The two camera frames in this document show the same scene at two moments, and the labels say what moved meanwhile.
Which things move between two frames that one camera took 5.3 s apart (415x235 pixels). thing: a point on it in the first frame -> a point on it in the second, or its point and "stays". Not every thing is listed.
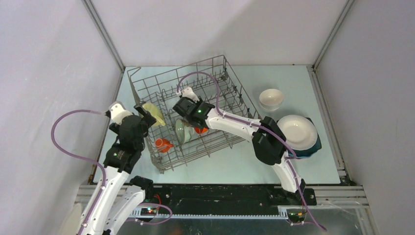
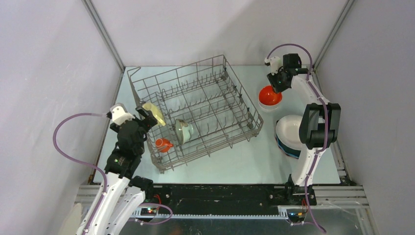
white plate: (300, 133) stays
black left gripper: (147, 120) stays
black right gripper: (199, 103) -> (272, 79)
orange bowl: (200, 131) -> (268, 96)
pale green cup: (184, 132) stays
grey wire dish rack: (199, 107) stays
